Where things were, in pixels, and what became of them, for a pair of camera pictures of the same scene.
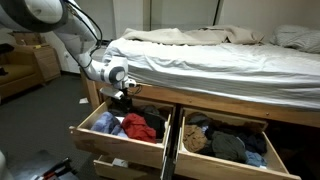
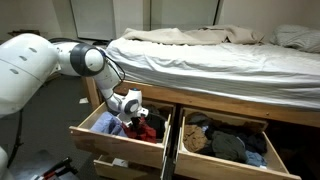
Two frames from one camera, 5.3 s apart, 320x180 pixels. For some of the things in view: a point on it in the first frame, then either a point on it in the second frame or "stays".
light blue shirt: [108, 123] stays
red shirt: [135, 127] stays
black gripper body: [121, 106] to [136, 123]
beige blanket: [194, 36] stays
